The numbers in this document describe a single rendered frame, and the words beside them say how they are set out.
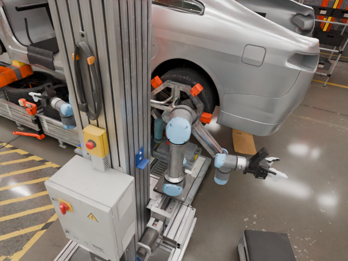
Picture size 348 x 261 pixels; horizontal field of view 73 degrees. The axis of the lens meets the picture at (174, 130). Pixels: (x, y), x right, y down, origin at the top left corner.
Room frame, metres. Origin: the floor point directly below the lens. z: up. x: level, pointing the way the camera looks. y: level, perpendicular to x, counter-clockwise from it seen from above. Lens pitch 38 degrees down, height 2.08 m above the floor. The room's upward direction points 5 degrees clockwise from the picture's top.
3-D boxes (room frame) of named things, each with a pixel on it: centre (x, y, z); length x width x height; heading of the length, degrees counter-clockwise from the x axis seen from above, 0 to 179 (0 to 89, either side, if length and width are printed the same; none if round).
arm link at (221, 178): (0.91, -0.29, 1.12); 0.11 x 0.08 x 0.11; 175
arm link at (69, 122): (1.27, 0.71, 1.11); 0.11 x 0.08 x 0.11; 146
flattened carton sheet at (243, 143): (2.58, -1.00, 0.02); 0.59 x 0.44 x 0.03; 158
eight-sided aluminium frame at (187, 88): (1.95, 0.00, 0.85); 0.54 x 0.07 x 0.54; 68
